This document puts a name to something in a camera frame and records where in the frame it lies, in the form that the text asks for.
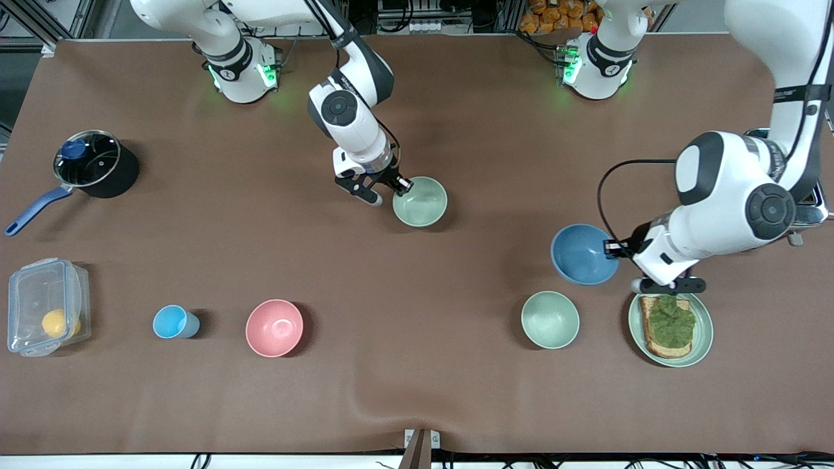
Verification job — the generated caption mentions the light green bowl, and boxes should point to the light green bowl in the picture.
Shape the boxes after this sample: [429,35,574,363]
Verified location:
[521,291,581,350]
[392,176,449,228]

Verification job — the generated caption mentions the orange snack bags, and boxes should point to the orange snack bags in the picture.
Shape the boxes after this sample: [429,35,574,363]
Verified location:
[519,0,600,35]

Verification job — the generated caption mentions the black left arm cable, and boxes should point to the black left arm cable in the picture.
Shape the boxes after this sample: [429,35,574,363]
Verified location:
[597,159,680,246]

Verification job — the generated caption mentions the metal table edge bracket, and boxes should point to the metal table edge bracket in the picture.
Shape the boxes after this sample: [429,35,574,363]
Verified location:
[404,429,441,469]

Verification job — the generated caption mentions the clear plastic lidded container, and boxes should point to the clear plastic lidded container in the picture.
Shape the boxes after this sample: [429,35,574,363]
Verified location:
[7,258,92,358]

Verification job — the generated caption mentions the green lettuce leaf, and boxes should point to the green lettuce leaf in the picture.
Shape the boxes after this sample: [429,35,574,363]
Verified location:
[648,294,697,349]

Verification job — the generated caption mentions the blue bowl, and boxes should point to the blue bowl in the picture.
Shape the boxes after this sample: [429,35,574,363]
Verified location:
[551,223,620,286]

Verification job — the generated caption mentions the beige metal toaster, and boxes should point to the beige metal toaster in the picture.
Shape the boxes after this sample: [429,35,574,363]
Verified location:
[743,127,831,247]

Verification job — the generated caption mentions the white power strip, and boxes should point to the white power strip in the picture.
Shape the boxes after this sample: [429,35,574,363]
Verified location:
[378,16,471,35]

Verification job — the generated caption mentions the light blue cup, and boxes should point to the light blue cup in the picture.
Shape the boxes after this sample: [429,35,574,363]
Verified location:
[152,304,201,340]

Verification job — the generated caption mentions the green plate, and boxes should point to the green plate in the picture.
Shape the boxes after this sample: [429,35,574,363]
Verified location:
[628,292,715,368]

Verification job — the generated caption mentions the pink bowl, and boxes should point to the pink bowl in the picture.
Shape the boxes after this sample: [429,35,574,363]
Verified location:
[245,299,305,358]

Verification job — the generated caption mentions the black pot with blue handle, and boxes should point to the black pot with blue handle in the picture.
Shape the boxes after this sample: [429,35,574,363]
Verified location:
[4,130,140,237]

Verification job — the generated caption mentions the toast bread slice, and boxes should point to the toast bread slice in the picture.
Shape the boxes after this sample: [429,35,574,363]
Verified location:
[639,296,693,359]

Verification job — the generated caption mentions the glass lid with blue knob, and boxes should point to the glass lid with blue knob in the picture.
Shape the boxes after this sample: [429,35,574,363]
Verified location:
[53,130,122,188]

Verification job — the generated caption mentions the yellow lemon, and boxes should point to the yellow lemon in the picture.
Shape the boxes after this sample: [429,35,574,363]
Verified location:
[41,309,82,339]

